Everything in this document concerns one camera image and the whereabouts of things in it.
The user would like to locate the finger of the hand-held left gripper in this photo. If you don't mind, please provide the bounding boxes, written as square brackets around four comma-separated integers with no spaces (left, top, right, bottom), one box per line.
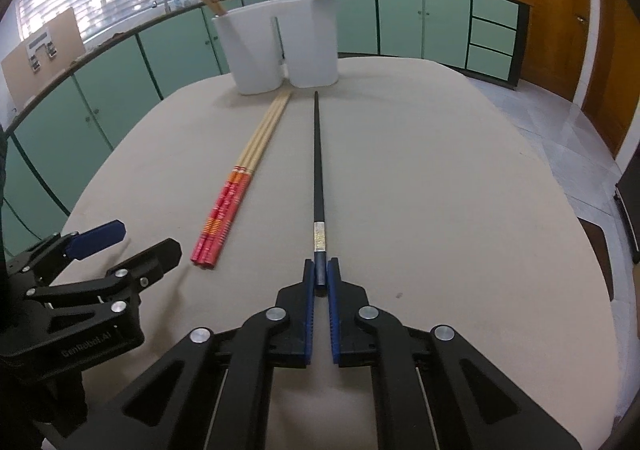
[25,237,182,326]
[10,219,127,291]

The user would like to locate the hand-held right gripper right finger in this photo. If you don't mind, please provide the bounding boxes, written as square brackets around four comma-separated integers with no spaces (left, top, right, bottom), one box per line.
[326,257,583,450]

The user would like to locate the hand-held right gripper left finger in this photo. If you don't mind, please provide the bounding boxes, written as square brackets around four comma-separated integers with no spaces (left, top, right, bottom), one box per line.
[42,259,317,450]

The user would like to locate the black chopstick with silver band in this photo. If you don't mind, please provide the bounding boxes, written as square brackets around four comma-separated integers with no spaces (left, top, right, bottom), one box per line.
[311,90,328,291]

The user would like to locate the white two-compartment utensil holder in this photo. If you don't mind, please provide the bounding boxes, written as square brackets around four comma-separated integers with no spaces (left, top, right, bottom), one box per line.
[212,0,341,96]

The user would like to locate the cardboard board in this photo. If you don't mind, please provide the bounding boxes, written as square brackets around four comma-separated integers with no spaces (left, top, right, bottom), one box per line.
[0,9,87,111]

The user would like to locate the green lower kitchen cabinets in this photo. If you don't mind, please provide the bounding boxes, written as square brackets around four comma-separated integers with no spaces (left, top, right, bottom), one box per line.
[0,0,532,241]

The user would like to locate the dark glass-front cabinet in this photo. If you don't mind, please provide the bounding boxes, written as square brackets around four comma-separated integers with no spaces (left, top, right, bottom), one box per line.
[614,165,640,266]

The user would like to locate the wooden door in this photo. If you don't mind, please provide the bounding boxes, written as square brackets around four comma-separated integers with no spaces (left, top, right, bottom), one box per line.
[582,0,640,161]
[512,0,601,104]

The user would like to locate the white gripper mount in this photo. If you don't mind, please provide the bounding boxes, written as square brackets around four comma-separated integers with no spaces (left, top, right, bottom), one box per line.
[25,30,56,74]

